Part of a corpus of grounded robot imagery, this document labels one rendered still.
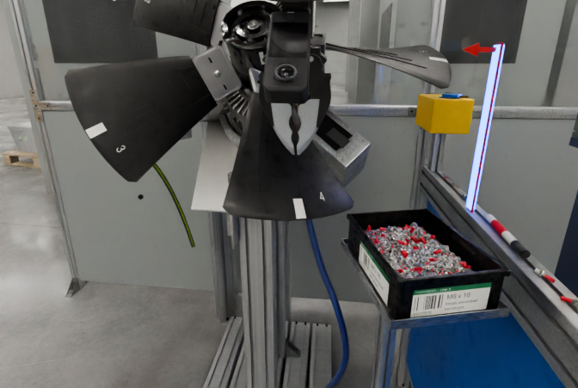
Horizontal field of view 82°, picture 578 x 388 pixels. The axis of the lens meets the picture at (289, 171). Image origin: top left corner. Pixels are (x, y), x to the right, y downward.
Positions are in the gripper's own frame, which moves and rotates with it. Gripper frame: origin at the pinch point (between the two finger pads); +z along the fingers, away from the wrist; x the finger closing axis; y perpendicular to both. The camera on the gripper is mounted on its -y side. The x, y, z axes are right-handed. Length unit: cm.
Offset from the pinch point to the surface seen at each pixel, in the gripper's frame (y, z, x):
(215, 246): 56, 84, 41
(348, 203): 4.1, 12.8, -8.5
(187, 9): 35.3, -12.5, 26.6
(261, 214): -4.8, 8.3, 4.6
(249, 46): 18.2, -9.3, 9.6
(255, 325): 12, 67, 13
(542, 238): 72, 83, -98
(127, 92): 13.7, -2.2, 31.7
